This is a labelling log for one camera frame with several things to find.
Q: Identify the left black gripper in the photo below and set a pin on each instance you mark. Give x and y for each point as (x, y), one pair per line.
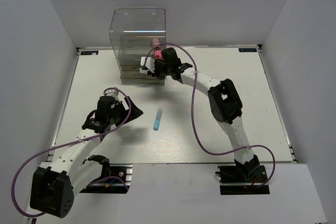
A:
(135, 112)

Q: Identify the left blue corner label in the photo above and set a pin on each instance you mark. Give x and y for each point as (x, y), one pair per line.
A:
(89, 53)

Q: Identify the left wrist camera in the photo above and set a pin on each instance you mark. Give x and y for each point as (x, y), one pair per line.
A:
(112, 92)

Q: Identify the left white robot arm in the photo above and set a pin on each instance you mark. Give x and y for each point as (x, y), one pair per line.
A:
(55, 187)

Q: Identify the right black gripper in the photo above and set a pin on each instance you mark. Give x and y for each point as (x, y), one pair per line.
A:
(156, 74)

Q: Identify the right blue corner label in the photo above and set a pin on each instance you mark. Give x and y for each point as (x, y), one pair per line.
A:
(247, 50)

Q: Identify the blue highlighter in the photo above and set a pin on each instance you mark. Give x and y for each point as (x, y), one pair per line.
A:
(157, 120)

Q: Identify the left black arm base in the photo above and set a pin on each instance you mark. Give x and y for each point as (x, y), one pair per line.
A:
(113, 179)

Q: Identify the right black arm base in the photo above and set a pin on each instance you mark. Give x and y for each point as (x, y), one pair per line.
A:
(232, 183)

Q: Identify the blue corner label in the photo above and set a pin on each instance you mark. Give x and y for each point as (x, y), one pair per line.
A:
(247, 50)
(89, 53)

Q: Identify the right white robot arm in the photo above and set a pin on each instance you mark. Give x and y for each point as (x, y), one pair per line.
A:
(224, 101)

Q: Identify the pink capped marker bottle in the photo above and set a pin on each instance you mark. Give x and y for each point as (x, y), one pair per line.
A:
(157, 48)

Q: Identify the clear acrylic drawer organizer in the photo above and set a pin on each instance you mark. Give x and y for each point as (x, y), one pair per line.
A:
(131, 32)

